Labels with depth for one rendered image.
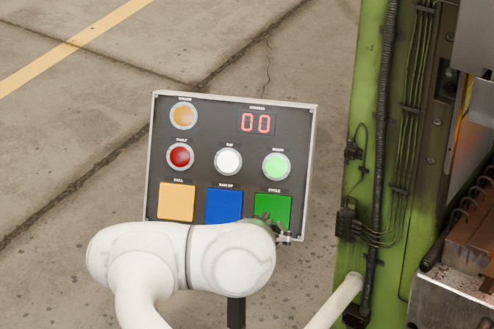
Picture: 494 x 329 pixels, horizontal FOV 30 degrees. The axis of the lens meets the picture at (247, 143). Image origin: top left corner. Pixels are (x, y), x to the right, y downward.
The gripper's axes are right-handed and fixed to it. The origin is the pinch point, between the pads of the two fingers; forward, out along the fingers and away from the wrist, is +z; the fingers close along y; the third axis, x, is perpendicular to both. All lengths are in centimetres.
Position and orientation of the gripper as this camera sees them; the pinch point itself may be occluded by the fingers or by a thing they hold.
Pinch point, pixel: (264, 222)
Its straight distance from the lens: 176.3
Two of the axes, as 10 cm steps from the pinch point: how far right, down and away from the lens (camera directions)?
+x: 0.8, -9.9, -1.0
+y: 9.9, 1.0, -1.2
